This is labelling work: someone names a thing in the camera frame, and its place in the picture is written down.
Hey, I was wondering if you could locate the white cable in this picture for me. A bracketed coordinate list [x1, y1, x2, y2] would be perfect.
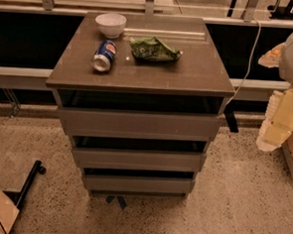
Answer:
[224, 16, 263, 109]

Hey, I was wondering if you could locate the metal window railing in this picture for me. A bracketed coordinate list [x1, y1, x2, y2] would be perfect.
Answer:
[0, 0, 293, 107]

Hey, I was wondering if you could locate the blue pepsi can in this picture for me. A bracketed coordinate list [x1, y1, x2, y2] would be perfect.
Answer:
[92, 40, 117, 71]

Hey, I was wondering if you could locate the grey middle drawer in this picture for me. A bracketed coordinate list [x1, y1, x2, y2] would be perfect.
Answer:
[72, 148, 206, 173]

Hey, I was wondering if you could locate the black wheeled stand base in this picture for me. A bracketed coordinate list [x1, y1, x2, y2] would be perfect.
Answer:
[5, 160, 47, 209]

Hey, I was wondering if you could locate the grey drawer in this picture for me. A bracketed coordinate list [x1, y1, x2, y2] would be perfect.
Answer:
[58, 107, 220, 142]
[72, 148, 206, 173]
[82, 175, 196, 194]

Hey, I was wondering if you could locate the white ceramic bowl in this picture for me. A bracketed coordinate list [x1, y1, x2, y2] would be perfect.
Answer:
[94, 13, 126, 39]

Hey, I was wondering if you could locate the green crumpled chip bag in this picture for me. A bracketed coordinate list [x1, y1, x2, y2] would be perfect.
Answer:
[129, 37, 182, 62]

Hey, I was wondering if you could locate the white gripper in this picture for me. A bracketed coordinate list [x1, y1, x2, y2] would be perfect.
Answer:
[256, 33, 293, 152]

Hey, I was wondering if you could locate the grey bottom drawer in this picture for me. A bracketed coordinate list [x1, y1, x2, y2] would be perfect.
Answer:
[82, 175, 196, 194]

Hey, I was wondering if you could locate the grey drawer cabinet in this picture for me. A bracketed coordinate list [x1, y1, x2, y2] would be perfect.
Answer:
[46, 12, 233, 196]

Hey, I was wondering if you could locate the grey top drawer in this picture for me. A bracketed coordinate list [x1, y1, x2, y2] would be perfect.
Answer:
[58, 107, 220, 142]

